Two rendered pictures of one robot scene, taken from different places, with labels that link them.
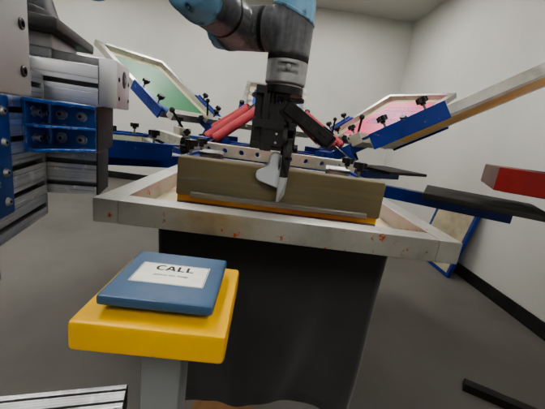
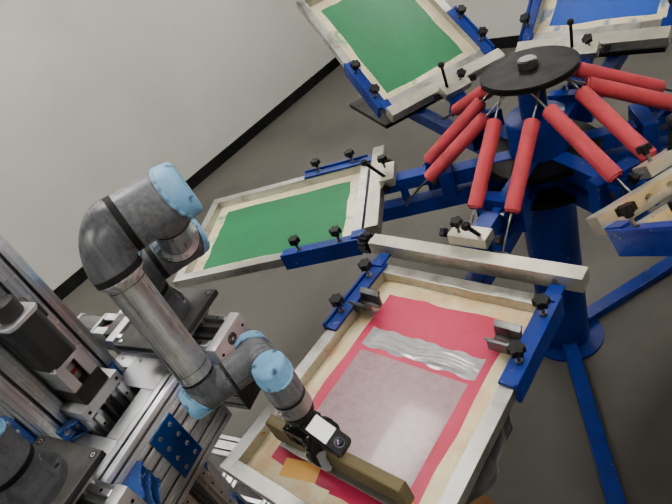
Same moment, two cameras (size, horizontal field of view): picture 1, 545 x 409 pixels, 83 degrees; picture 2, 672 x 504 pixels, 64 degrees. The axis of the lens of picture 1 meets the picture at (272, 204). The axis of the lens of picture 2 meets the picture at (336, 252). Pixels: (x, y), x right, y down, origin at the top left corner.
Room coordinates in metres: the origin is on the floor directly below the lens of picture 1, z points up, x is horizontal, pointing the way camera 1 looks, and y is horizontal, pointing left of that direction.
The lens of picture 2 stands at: (0.32, -0.75, 2.08)
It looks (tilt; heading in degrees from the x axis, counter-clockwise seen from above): 35 degrees down; 54
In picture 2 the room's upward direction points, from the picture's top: 25 degrees counter-clockwise
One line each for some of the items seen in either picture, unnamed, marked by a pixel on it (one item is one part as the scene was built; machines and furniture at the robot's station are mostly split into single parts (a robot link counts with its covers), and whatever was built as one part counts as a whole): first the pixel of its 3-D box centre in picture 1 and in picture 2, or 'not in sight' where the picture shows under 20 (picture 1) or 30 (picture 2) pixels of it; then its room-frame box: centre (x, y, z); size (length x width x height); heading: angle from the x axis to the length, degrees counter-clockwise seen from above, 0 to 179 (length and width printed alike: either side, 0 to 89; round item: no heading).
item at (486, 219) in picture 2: not in sight; (481, 235); (1.41, 0.03, 1.02); 0.17 x 0.06 x 0.05; 3
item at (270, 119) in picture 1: (276, 120); (304, 422); (0.61, 0.01, 1.14); 0.09 x 0.08 x 0.12; 93
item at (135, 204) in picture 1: (275, 187); (393, 385); (0.85, 0.00, 0.97); 0.79 x 0.58 x 0.04; 3
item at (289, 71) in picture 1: (285, 75); (292, 403); (0.60, 0.01, 1.22); 0.08 x 0.08 x 0.05
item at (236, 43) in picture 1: (236, 25); (252, 359); (0.62, 0.11, 1.30); 0.11 x 0.11 x 0.08; 73
